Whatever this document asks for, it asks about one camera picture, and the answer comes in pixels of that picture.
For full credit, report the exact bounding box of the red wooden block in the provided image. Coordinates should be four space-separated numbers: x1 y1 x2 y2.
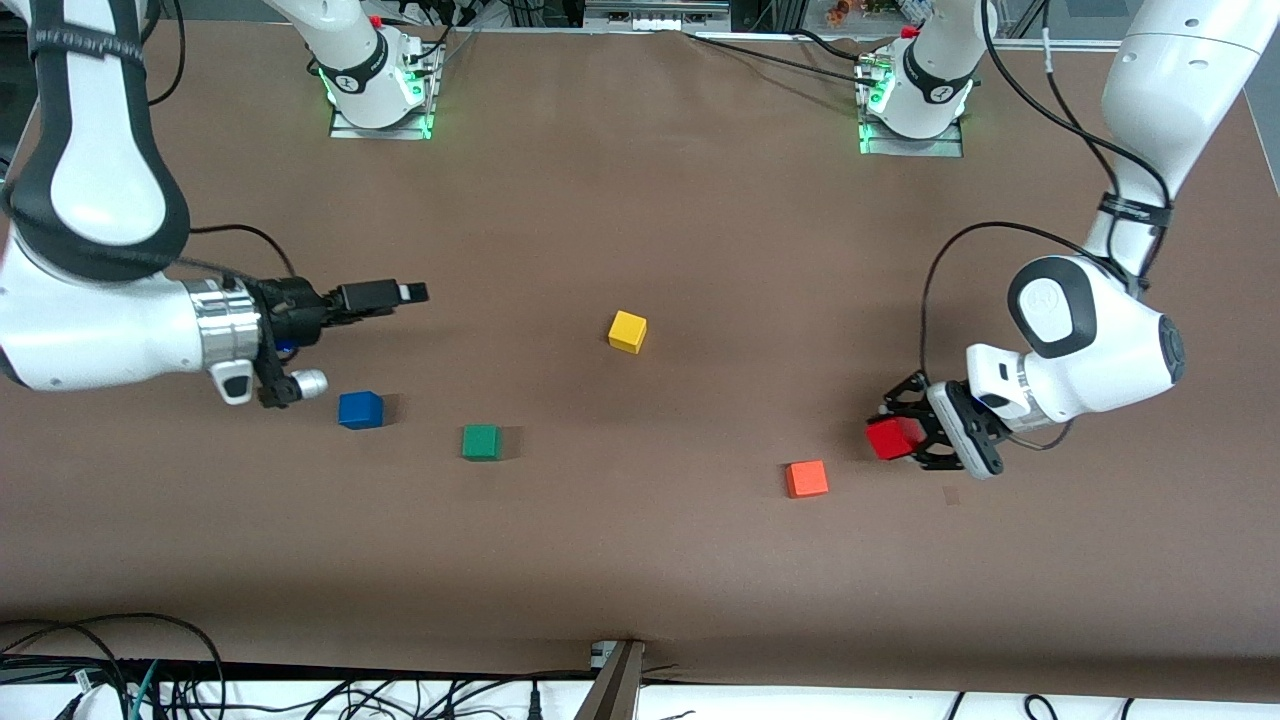
865 416 926 462

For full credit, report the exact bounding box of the blue wooden block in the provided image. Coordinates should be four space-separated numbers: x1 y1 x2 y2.
338 390 385 431

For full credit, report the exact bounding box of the brown paper table cover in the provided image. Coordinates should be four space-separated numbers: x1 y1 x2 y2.
0 18 1280 701

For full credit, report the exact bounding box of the grey device with ports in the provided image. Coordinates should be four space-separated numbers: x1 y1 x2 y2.
584 0 731 33

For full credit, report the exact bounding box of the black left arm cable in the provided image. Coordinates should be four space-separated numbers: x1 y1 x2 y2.
918 0 1173 453

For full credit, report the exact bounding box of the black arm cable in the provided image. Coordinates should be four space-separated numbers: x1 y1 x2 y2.
140 0 301 286
918 0 1173 453

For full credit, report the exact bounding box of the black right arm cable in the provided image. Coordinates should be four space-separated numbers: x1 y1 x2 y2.
140 0 301 286

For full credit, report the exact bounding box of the aluminium right arm base plate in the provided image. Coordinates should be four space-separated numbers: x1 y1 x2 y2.
328 45 437 141

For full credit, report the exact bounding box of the aluminium left arm base plate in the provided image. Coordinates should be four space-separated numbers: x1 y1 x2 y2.
857 55 966 158

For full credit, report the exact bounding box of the black looped floor cable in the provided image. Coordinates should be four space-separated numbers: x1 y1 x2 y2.
0 612 227 720

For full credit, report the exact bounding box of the thick black base cable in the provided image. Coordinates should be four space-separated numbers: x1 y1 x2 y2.
795 28 886 67

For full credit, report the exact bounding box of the thin black base cable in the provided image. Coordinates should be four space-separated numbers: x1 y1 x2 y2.
685 33 871 77

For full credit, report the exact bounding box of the black table edge rail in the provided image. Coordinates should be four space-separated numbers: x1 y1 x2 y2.
0 654 593 685

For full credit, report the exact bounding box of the aluminium frame rail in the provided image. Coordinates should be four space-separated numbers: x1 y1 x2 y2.
1000 37 1123 53

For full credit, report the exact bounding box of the aluminium profile bracket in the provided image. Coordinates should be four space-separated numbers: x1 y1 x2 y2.
575 640 647 720

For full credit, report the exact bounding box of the teal cable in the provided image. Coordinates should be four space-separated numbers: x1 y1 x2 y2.
126 660 161 720

